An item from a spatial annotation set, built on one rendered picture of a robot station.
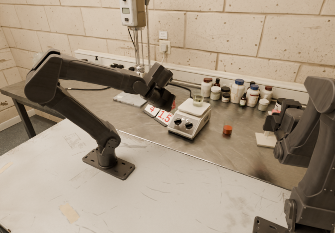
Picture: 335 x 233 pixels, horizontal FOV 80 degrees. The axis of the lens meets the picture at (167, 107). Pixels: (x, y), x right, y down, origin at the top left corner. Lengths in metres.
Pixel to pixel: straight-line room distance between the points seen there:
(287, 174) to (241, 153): 0.16
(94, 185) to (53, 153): 0.26
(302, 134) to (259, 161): 0.29
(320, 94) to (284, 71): 0.82
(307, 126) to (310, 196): 0.15
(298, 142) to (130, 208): 0.49
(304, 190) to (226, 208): 0.23
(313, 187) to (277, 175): 0.30
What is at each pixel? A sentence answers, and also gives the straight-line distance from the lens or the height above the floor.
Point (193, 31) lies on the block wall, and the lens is 1.33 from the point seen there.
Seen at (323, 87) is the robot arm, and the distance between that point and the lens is 0.47.
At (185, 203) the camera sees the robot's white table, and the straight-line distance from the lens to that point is 0.66.
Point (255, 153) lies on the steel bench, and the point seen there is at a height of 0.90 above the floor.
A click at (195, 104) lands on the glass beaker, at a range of 0.91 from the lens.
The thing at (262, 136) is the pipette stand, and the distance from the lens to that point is 0.95.
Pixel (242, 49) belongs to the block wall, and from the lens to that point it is 1.27.
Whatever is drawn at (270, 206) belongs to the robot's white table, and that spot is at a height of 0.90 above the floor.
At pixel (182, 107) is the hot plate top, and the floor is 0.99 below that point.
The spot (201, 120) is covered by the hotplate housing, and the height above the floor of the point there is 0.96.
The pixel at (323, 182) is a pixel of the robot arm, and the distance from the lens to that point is 0.52.
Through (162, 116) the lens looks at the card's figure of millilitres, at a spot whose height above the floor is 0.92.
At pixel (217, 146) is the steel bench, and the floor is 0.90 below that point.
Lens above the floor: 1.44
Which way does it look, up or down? 30 degrees down
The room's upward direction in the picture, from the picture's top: straight up
